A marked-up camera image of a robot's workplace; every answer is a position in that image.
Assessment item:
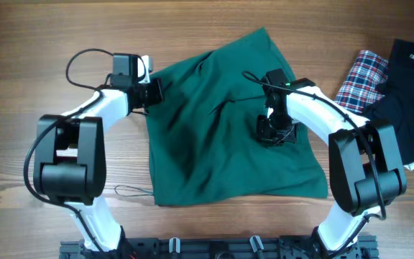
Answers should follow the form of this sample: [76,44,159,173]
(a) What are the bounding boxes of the plaid checkered shirt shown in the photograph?
[334,50,388,114]

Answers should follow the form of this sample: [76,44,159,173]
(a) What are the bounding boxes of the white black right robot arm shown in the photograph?
[252,69,407,258]

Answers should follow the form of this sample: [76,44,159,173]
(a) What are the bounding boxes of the green cloth bag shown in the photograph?
[146,29,328,206]

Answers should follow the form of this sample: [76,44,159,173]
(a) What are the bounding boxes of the dark navy garment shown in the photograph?
[362,40,414,165]

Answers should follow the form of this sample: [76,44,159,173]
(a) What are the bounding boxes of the black aluminium mounting rail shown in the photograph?
[59,235,380,259]

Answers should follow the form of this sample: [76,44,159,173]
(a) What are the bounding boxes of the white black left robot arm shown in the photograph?
[23,53,163,258]

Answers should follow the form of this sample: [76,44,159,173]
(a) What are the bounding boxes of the white paper piece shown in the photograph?
[404,162,414,171]

